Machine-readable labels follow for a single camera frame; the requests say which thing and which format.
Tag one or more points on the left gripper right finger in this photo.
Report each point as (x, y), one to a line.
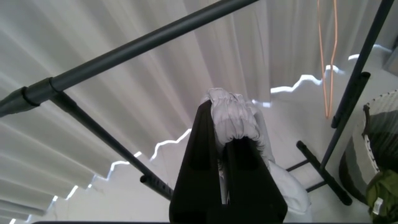
(252, 186)

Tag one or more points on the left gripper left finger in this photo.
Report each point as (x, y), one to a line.
(196, 174)

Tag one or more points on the pale grey shorts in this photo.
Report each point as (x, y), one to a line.
(233, 118)

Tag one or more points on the pink clothes hanger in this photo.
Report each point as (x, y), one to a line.
(327, 109)

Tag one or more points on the white laundry basket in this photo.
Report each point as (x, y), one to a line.
(367, 149)

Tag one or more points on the black clothes rack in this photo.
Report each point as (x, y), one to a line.
(124, 53)

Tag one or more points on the green garment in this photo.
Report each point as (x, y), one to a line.
(385, 193)

